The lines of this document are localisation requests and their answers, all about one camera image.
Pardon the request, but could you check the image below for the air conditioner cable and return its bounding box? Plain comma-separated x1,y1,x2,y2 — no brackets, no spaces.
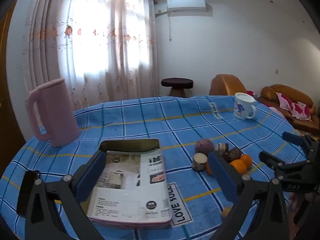
168,11,173,42

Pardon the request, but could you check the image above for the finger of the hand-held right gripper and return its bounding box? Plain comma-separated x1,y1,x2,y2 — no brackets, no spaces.
259,151,286,178
282,131,313,155

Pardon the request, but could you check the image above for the purple round fruit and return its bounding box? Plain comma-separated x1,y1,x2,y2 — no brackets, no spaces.
195,138,215,157

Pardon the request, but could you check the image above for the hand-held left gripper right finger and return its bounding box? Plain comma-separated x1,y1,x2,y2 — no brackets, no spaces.
207,151,290,240

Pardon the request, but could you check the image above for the printed paper leaflet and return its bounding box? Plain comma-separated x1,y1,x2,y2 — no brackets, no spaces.
87,150,172,222

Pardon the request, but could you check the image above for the brown leather armchair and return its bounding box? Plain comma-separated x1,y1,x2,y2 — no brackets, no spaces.
209,74,248,97

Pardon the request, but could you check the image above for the pink electric kettle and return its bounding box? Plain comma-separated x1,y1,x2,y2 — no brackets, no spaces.
25,78,80,147

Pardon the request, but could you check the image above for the white enamel mug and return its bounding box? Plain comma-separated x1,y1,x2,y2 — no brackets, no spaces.
234,92,257,120

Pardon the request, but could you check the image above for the white air conditioner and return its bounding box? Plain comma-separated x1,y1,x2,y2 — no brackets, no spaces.
167,0,207,12

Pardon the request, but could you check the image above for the pink floral pillow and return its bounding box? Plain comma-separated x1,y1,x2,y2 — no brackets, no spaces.
276,92,313,122

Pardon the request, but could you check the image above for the dark round stool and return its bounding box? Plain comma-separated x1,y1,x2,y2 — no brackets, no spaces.
161,78,194,98

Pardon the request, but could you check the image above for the sheer floral curtain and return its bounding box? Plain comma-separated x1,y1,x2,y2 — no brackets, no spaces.
22,0,160,112

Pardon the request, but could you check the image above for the brown wooden door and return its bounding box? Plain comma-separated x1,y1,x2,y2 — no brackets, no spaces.
0,5,27,155

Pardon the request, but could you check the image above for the blue plaid tablecloth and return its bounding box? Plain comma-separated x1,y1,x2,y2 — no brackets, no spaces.
0,95,308,240

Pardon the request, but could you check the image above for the small jar with cork lid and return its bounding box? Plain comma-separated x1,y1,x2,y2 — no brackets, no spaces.
192,153,208,172

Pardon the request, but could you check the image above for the brown leather sofa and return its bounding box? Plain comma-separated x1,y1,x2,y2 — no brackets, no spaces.
257,84,320,130

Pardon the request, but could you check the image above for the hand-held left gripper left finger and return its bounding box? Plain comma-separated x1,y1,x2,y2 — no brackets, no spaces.
16,150,107,240

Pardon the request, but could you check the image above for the dark passion fruit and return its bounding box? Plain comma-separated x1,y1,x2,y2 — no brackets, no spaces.
222,147,242,163

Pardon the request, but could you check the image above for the small jar with striped label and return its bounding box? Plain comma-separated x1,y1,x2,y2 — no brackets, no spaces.
214,142,229,153

